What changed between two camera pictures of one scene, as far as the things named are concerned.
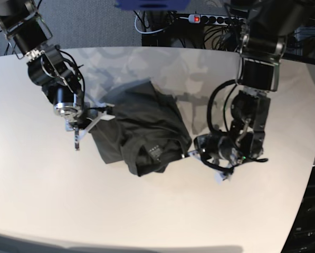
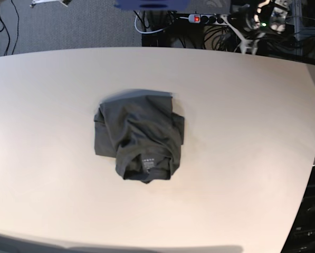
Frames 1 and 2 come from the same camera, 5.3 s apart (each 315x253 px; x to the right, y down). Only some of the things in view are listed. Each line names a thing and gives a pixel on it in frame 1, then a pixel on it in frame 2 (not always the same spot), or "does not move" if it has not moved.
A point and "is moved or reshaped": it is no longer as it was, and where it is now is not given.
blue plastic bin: (151, 5) does not move
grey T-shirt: (146, 130) is moved or reshaped
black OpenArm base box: (307, 233) does not move
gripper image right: (219, 151) -> (244, 18)
